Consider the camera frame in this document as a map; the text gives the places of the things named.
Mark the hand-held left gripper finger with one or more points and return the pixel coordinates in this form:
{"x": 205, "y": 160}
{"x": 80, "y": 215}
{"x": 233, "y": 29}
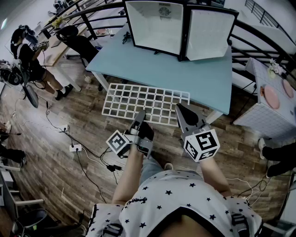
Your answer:
{"x": 138, "y": 121}
{"x": 146, "y": 132}

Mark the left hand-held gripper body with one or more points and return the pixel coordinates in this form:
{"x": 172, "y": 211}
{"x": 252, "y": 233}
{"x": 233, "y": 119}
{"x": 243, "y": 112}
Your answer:
{"x": 141, "y": 144}

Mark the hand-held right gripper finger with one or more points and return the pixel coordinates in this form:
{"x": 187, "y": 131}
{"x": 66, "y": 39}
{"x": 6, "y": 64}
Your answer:
{"x": 182, "y": 122}
{"x": 196, "y": 119}

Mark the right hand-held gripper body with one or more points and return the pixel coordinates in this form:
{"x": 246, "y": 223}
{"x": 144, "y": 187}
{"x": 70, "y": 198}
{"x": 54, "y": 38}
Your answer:
{"x": 203, "y": 143}

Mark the black mini fridge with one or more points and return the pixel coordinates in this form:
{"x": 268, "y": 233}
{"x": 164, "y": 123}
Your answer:
{"x": 157, "y": 34}

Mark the person's right forearm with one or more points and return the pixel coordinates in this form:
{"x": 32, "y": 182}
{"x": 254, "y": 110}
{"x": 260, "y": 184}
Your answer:
{"x": 213, "y": 176}

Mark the person's left forearm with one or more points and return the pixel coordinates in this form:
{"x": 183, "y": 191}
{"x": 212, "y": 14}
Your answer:
{"x": 129, "y": 176}

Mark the person's blue jeans leg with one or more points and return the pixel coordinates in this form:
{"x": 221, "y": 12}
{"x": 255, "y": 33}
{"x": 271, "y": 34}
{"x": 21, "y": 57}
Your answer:
{"x": 150, "y": 169}

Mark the person's white shoe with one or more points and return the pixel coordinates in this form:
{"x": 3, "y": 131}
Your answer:
{"x": 168, "y": 166}

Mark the black power adapter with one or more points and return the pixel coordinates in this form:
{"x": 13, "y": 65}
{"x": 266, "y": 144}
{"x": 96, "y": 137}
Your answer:
{"x": 113, "y": 168}

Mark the light blue table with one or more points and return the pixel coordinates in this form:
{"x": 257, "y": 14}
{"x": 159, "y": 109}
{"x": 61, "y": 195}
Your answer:
{"x": 162, "y": 74}

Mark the white star print shirt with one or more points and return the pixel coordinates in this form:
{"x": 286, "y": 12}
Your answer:
{"x": 175, "y": 196}

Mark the white power strip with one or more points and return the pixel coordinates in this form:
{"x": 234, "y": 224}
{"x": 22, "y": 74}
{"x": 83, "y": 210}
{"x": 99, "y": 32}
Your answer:
{"x": 75, "y": 148}
{"x": 64, "y": 128}

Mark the plastic drink cup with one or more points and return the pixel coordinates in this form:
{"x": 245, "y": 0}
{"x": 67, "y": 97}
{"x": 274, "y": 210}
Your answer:
{"x": 88, "y": 79}

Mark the table with grid tablecloth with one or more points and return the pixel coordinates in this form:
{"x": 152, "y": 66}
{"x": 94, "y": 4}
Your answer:
{"x": 266, "y": 120}

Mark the large pink plate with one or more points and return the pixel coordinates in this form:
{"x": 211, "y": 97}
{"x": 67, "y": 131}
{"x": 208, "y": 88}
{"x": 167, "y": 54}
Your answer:
{"x": 271, "y": 97}

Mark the black harness buckle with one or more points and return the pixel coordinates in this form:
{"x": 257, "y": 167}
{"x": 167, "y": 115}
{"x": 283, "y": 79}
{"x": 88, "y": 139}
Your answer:
{"x": 240, "y": 221}
{"x": 113, "y": 230}

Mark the vase of pale flowers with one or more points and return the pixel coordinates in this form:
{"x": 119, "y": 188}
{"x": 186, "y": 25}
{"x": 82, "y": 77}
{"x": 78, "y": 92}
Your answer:
{"x": 274, "y": 69}

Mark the black office chair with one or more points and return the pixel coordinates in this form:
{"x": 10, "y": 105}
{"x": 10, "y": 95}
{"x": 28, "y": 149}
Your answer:
{"x": 81, "y": 46}

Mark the small pink plate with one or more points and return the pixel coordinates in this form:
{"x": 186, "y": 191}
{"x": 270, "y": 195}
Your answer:
{"x": 288, "y": 89}

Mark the wooden desk with white legs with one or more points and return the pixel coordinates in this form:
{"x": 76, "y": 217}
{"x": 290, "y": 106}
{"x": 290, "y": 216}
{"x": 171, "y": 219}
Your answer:
{"x": 57, "y": 54}

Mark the black metal railing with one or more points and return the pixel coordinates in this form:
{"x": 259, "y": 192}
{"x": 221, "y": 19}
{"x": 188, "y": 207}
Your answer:
{"x": 89, "y": 25}

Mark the black equipment stand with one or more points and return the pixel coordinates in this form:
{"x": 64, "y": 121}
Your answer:
{"x": 31, "y": 97}

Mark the yellow flower bunch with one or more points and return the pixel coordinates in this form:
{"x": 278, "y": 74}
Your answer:
{"x": 57, "y": 22}

